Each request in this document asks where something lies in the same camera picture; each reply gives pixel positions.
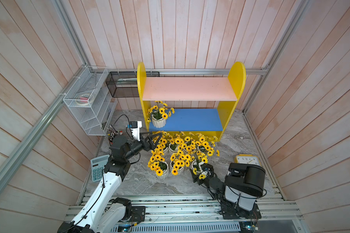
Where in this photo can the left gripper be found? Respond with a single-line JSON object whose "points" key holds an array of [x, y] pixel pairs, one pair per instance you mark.
{"points": [[150, 146]]}

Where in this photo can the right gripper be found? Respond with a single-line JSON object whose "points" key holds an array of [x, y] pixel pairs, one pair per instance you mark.
{"points": [[200, 178]]}

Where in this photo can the sunflower pot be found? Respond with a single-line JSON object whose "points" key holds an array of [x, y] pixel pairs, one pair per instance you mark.
{"points": [[206, 146], [174, 141], [178, 162], [188, 145], [158, 165], [159, 113], [197, 172], [162, 147]]}

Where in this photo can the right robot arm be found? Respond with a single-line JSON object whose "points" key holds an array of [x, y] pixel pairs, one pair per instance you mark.
{"points": [[237, 194]]}

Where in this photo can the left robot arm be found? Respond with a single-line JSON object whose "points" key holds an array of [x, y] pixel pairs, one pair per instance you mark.
{"points": [[101, 212]]}

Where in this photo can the red pen holder cup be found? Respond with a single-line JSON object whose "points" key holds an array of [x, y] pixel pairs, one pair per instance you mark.
{"points": [[112, 133]]}

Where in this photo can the yellow alarm clock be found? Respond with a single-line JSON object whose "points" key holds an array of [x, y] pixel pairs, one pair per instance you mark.
{"points": [[247, 159]]}

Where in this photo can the yellow two-tier shelf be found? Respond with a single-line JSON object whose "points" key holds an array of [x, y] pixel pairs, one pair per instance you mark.
{"points": [[210, 122]]}

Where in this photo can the black mesh basket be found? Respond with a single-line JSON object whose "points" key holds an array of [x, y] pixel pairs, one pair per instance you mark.
{"points": [[123, 84]]}

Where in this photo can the light blue calculator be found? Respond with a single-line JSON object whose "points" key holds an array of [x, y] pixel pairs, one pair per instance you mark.
{"points": [[97, 166]]}

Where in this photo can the tape roll in rack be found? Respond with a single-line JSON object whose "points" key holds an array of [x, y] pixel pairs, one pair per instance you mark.
{"points": [[84, 99]]}

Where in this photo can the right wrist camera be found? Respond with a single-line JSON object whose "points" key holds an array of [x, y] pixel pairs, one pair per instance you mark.
{"points": [[206, 172]]}

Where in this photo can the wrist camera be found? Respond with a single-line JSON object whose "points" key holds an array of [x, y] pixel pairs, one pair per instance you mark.
{"points": [[206, 172], [134, 127]]}

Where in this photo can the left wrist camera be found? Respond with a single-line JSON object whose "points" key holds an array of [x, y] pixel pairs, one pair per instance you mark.
{"points": [[134, 127]]}

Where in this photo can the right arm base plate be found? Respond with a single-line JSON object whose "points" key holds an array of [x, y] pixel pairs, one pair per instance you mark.
{"points": [[233, 211]]}

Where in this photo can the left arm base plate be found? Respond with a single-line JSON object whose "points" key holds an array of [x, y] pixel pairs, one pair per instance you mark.
{"points": [[134, 214]]}

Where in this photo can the white wire mesh rack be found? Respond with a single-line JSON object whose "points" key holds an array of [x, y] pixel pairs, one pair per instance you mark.
{"points": [[94, 119]]}

